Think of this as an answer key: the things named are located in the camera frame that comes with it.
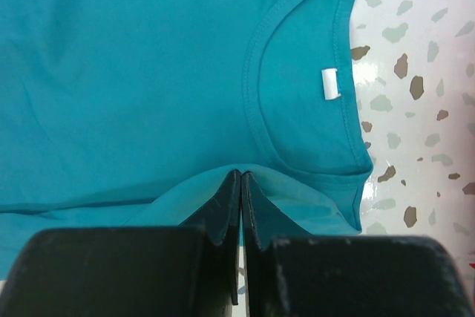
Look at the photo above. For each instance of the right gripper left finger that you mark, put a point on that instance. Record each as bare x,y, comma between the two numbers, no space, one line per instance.
185,270

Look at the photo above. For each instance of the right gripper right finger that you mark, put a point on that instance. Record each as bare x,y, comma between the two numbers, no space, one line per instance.
290,272

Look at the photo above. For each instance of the teal t shirt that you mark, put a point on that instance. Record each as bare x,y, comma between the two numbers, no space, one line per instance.
132,112

